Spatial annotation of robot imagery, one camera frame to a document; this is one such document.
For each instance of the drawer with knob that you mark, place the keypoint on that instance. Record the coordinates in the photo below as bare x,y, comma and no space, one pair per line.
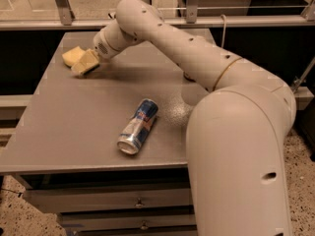
77,200
126,222

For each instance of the blue silver energy drink can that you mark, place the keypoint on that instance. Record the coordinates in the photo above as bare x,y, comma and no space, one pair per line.
135,133

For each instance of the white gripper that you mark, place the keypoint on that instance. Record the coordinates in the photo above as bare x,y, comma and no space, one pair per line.
102,45

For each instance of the lower drawer with knob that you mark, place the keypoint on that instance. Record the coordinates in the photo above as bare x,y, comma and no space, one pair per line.
126,222

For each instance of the upper drawer with knob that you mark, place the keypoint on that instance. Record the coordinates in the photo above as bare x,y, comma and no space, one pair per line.
77,200

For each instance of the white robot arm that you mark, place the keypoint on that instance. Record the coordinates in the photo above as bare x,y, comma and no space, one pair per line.
235,134

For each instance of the metal railing frame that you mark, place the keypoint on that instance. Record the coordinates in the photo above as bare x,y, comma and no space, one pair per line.
96,14

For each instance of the grey drawer cabinet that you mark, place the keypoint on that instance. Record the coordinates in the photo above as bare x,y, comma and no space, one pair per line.
67,136

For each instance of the yellow sponge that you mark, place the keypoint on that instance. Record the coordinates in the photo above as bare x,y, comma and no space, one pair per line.
72,56

